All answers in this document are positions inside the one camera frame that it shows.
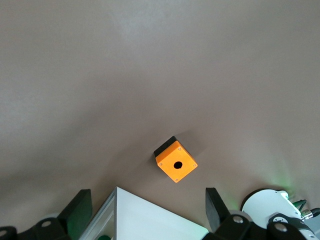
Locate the white drawer cabinet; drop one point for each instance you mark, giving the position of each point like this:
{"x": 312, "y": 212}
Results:
{"x": 150, "y": 220}

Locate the orange box with round hole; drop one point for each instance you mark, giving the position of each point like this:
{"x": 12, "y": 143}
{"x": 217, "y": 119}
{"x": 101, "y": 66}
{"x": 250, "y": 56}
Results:
{"x": 167, "y": 160}

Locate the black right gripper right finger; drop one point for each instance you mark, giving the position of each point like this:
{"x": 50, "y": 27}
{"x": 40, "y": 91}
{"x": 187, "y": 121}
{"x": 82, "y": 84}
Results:
{"x": 217, "y": 212}

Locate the green push button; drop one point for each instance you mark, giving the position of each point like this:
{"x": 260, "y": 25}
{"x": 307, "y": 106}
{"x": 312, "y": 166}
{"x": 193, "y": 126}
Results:
{"x": 103, "y": 237}

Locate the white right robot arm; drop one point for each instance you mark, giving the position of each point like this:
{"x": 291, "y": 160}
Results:
{"x": 262, "y": 200}

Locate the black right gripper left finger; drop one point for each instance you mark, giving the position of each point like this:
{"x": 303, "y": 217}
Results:
{"x": 75, "y": 212}

